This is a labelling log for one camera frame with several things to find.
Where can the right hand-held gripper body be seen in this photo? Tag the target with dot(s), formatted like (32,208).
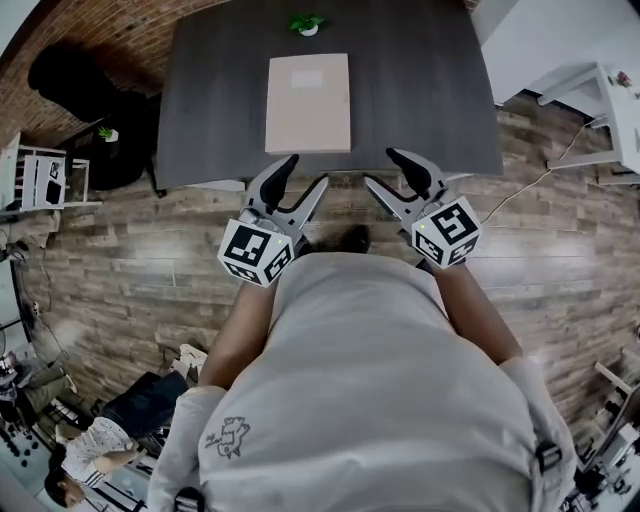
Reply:
(447,230)

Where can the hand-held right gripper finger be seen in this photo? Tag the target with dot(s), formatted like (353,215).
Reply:
(420,177)
(392,202)

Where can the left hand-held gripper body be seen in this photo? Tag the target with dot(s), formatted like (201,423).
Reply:
(250,250)

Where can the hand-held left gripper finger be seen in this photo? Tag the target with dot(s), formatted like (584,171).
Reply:
(272,180)
(307,205)

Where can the beige cardboard box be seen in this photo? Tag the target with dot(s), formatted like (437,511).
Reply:
(307,115)

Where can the person's left forearm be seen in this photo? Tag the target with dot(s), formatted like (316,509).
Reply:
(235,340)

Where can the person's right forearm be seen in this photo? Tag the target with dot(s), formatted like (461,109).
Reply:
(475,315)

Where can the dark grey table top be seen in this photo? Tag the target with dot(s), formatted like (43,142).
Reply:
(210,100)

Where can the small green potted plant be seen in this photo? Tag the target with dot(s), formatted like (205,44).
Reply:
(107,134)
(307,24)

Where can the light grey t-shirt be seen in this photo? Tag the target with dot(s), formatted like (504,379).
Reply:
(360,390)

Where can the white side table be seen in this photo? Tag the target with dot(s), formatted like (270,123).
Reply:
(622,125)

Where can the black office chair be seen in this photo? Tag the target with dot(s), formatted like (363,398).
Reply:
(75,80)

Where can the small red flower plant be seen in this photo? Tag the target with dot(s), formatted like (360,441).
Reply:
(623,79)

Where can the white wooden shelf rack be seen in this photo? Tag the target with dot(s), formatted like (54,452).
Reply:
(35,180)

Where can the white work table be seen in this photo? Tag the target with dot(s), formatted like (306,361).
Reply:
(30,475)

